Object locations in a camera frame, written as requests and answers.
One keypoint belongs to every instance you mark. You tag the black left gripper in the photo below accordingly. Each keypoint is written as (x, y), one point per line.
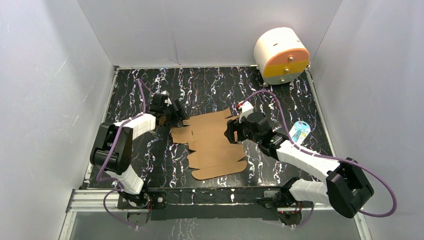
(175, 110)

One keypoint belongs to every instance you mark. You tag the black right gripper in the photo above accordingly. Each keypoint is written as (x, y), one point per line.
(232, 126)

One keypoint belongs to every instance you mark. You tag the brown cardboard box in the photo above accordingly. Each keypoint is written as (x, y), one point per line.
(212, 154)

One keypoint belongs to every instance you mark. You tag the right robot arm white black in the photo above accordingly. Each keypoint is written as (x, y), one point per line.
(341, 185)

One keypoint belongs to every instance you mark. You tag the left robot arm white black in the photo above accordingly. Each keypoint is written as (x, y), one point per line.
(113, 146)

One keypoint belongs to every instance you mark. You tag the small blue white packet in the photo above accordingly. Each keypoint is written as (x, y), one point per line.
(299, 132)

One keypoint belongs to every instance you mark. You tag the white cylinder orange yellow face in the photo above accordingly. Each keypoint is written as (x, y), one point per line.
(280, 56)

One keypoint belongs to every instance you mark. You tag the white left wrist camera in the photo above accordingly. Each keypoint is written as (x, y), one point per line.
(164, 99)

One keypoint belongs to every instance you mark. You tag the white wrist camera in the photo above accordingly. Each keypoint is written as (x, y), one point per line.
(245, 108)
(164, 99)

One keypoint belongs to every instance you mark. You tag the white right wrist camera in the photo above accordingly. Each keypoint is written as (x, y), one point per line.
(245, 108)

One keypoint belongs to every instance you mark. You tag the aluminium front rail frame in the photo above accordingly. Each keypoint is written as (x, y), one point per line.
(95, 215)

